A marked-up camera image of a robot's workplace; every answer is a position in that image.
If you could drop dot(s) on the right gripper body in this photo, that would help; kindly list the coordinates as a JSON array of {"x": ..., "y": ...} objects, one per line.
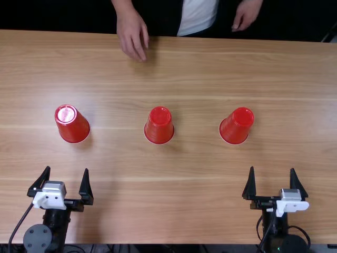
[{"x": 263, "y": 203}]

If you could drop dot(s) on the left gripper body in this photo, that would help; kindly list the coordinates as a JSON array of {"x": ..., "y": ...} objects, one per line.
[{"x": 75, "y": 205}]

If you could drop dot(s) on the red cup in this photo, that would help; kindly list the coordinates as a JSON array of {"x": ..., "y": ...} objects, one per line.
[
  {"x": 159, "y": 127},
  {"x": 235, "y": 127},
  {"x": 73, "y": 126}
]

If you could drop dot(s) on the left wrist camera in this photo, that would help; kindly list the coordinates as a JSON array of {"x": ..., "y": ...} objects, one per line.
[{"x": 51, "y": 196}]

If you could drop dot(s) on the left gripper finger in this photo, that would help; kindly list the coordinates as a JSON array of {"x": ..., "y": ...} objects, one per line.
[
  {"x": 39, "y": 183},
  {"x": 86, "y": 189}
]

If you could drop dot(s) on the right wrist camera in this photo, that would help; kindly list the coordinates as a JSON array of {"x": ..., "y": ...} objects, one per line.
[{"x": 292, "y": 204}]

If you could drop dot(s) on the person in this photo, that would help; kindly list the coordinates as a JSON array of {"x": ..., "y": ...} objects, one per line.
[{"x": 133, "y": 34}]

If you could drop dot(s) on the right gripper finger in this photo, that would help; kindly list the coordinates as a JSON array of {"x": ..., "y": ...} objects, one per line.
[
  {"x": 296, "y": 183},
  {"x": 250, "y": 188}
]

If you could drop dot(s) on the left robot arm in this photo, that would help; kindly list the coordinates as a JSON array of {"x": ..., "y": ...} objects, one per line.
[{"x": 35, "y": 237}]

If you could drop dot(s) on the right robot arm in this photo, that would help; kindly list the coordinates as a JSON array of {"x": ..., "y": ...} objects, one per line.
[{"x": 281, "y": 228}]

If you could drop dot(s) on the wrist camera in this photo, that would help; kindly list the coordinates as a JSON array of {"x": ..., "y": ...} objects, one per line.
[
  {"x": 292, "y": 204},
  {"x": 51, "y": 196}
]

